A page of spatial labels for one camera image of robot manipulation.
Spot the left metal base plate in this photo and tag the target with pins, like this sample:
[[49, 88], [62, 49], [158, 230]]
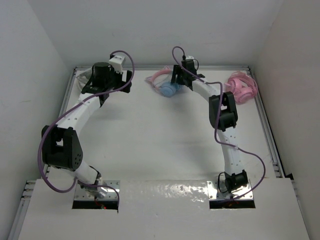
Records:
[[105, 193]]

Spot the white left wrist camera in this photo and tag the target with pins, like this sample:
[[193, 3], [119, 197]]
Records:
[[117, 62]]

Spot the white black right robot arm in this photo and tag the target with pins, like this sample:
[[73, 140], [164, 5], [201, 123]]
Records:
[[223, 118]]

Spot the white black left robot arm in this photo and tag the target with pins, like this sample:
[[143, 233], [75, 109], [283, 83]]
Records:
[[60, 146]]

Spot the pink wrapped headphones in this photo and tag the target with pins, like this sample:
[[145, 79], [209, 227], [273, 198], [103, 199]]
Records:
[[242, 86]]

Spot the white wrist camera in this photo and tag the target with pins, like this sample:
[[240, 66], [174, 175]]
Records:
[[189, 57], [117, 62]]

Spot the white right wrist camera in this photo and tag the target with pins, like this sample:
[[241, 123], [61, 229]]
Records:
[[189, 57]]

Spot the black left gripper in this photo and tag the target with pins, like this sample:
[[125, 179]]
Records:
[[127, 75]]

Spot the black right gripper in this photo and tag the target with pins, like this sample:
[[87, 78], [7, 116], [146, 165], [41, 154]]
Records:
[[177, 70]]

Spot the grey white headphones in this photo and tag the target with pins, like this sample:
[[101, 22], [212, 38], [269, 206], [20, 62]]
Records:
[[83, 78]]

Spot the pink blue cat-ear headphones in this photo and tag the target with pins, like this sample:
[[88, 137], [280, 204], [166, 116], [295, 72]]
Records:
[[164, 87]]

